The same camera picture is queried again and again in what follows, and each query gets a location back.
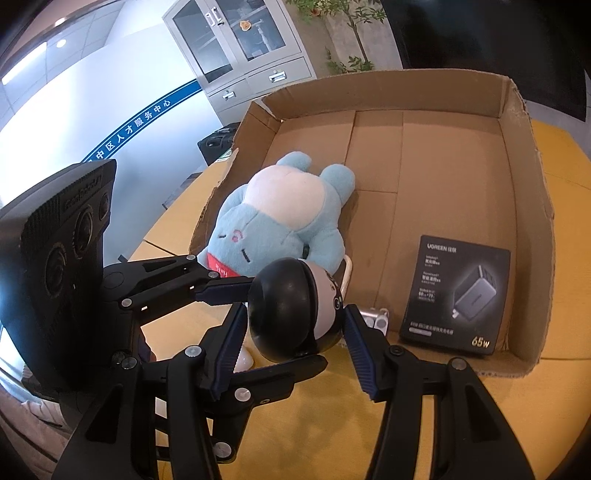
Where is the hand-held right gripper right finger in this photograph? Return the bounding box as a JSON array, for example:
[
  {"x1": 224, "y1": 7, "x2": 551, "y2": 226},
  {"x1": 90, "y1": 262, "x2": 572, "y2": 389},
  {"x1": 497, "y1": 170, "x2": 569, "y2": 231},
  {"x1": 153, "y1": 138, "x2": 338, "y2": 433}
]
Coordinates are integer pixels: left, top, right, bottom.
[{"x1": 344, "y1": 304, "x2": 534, "y2": 480}]

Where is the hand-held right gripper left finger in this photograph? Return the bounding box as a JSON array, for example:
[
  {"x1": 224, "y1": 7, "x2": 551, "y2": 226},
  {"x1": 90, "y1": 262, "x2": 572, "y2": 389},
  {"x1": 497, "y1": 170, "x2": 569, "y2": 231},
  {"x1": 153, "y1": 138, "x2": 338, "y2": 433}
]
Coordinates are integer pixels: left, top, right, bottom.
[{"x1": 51, "y1": 302, "x2": 250, "y2": 480}]

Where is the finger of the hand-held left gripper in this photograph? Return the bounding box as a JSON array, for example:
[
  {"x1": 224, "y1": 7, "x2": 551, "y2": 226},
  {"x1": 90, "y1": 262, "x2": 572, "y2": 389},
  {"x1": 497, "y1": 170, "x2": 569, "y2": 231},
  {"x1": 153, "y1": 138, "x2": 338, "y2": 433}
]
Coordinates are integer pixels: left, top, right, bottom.
[
  {"x1": 120, "y1": 254, "x2": 257, "y2": 311},
  {"x1": 208, "y1": 354, "x2": 329, "y2": 462}
]

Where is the black and white round toy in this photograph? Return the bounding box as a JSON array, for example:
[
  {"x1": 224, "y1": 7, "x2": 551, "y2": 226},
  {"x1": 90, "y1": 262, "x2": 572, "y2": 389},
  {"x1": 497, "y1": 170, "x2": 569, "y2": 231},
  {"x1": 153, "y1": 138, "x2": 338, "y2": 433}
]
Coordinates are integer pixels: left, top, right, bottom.
[{"x1": 247, "y1": 257, "x2": 346, "y2": 363}]

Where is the clear white-rimmed phone case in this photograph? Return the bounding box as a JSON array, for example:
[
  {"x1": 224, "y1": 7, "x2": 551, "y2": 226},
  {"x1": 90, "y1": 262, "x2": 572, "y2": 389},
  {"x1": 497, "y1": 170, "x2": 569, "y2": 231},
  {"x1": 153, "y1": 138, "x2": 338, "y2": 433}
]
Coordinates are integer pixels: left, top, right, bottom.
[{"x1": 339, "y1": 256, "x2": 354, "y2": 296}]

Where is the blue plush toy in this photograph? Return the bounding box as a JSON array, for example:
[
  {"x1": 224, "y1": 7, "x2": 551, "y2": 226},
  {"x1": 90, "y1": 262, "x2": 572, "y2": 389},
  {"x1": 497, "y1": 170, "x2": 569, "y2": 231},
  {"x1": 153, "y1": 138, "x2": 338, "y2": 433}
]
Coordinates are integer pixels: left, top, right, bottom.
[{"x1": 205, "y1": 151, "x2": 356, "y2": 282}]

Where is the cardboard box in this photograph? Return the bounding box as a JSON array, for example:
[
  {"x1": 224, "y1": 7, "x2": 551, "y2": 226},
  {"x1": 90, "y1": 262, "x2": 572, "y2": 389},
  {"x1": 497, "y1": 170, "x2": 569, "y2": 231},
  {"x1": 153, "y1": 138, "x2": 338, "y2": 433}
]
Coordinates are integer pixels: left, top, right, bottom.
[{"x1": 189, "y1": 69, "x2": 555, "y2": 379}]

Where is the black charger package box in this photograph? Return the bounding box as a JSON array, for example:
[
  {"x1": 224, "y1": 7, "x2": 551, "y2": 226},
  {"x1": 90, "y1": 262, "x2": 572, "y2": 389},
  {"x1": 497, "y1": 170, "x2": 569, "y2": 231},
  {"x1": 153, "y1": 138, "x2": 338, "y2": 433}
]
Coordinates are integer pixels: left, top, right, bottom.
[{"x1": 398, "y1": 234, "x2": 512, "y2": 356}]

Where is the black case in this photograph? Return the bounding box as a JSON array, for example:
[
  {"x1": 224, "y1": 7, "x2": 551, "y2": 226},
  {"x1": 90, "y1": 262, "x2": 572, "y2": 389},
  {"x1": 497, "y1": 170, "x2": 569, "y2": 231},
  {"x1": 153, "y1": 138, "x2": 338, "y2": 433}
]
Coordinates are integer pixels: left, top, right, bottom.
[{"x1": 198, "y1": 121, "x2": 241, "y2": 166}]

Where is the grey glass-door cabinet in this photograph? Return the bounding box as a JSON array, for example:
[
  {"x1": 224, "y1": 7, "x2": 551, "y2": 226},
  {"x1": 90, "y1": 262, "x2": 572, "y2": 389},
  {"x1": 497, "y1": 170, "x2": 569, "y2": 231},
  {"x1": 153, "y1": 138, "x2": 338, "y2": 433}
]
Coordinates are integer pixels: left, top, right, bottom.
[{"x1": 163, "y1": 0, "x2": 318, "y2": 123}]

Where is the green potted plant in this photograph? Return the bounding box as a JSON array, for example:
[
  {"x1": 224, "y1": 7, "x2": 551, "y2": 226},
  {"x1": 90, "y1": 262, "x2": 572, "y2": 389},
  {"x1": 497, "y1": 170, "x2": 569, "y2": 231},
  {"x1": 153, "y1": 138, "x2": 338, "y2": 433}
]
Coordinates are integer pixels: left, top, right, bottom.
[{"x1": 288, "y1": 0, "x2": 389, "y2": 75}]

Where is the black monitor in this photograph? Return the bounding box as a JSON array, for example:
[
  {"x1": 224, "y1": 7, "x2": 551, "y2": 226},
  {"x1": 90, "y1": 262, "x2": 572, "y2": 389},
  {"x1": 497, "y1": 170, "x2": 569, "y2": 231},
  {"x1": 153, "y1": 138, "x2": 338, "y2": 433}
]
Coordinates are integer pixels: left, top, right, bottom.
[{"x1": 383, "y1": 0, "x2": 588, "y2": 121}]

